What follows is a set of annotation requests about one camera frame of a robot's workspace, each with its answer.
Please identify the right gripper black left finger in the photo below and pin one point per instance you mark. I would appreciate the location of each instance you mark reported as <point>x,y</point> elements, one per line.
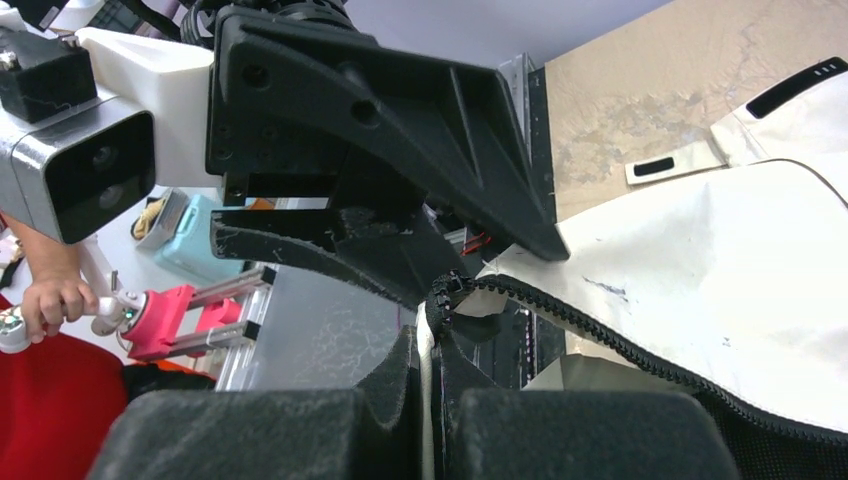
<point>369,431</point>

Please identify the red cloth in background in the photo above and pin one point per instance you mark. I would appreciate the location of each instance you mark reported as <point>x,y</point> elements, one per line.
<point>59,399</point>

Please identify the teal box in background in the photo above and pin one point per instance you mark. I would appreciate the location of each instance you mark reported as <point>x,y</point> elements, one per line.
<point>189,252</point>

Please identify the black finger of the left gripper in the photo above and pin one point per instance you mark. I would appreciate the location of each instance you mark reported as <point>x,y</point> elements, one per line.
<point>395,257</point>
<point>293,91</point>

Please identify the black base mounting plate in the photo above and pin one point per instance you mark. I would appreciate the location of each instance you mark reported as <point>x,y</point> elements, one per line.
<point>540,142</point>

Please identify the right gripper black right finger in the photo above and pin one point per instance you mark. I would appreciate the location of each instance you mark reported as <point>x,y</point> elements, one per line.
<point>488,432</point>

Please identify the person's hand in background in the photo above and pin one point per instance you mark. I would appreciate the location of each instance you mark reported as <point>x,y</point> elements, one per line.
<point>55,299</point>

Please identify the beige jacket with black lining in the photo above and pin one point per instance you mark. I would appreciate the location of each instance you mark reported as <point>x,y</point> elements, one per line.
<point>726,272</point>

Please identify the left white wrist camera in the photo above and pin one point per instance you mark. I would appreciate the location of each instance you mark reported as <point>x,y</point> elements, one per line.
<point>92,122</point>

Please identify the pink teleoperation handle device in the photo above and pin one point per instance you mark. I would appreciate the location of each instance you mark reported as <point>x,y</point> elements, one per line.
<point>185,321</point>

